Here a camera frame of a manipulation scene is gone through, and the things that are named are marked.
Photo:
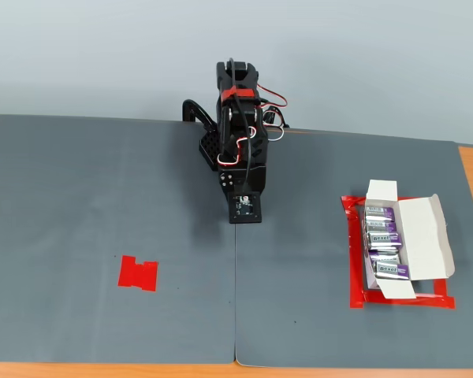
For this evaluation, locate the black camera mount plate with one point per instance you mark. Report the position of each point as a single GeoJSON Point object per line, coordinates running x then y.
{"type": "Point", "coordinates": [244, 212]}

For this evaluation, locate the red tape patch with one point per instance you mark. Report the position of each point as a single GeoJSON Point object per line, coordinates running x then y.
{"type": "Point", "coordinates": [138, 273]}

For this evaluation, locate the grey rubber mat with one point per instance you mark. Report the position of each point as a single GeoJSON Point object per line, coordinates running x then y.
{"type": "Point", "coordinates": [299, 256]}
{"type": "Point", "coordinates": [63, 236]}

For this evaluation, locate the red tape frame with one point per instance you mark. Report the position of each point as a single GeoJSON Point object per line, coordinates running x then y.
{"type": "Point", "coordinates": [354, 256]}

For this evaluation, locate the black table clamp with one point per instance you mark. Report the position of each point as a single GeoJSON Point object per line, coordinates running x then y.
{"type": "Point", "coordinates": [195, 108]}
{"type": "Point", "coordinates": [269, 114]}

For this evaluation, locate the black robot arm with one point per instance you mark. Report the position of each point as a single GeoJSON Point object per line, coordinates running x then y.
{"type": "Point", "coordinates": [246, 75]}

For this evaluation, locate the red tape wrap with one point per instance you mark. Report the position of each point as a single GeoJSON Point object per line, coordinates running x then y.
{"type": "Point", "coordinates": [242, 93]}

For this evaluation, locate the purple silver Bexel battery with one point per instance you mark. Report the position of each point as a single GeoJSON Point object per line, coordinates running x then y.
{"type": "Point", "coordinates": [384, 258]}
{"type": "Point", "coordinates": [380, 226]}
{"type": "Point", "coordinates": [390, 271]}
{"type": "Point", "coordinates": [382, 239]}
{"type": "Point", "coordinates": [378, 213]}

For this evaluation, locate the white cardboard box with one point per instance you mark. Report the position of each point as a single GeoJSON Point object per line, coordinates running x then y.
{"type": "Point", "coordinates": [421, 236]}

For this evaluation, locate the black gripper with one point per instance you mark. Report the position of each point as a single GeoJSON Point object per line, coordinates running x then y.
{"type": "Point", "coordinates": [225, 180]}

